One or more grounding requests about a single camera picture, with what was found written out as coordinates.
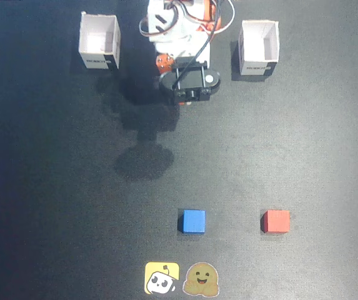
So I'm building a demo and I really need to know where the blue cube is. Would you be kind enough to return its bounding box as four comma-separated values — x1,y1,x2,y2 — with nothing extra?
177,209,207,234

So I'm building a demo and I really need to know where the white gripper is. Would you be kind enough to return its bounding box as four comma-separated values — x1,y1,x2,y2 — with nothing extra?
147,0,212,75

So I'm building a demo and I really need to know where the white cardboard box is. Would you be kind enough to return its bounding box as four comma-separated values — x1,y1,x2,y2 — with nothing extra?
77,11,122,70
238,19,281,76

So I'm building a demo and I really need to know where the thin servo wire bundle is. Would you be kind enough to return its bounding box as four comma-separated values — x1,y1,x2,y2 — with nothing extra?
139,0,236,40

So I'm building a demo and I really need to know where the black camera cable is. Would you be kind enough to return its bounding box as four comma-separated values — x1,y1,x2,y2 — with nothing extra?
171,0,223,91

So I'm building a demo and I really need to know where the red cube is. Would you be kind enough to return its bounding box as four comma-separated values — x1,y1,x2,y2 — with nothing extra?
261,209,291,234

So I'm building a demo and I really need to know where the black table mat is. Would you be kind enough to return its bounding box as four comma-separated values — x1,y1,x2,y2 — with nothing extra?
0,0,358,300

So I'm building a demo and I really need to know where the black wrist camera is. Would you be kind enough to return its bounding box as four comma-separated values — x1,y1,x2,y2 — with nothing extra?
159,60,222,106

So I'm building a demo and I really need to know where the yellow robot sticker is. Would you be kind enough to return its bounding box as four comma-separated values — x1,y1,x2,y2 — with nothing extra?
144,261,181,295

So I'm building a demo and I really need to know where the hugging face emoji sticker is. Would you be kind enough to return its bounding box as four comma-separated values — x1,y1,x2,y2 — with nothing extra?
182,261,221,297

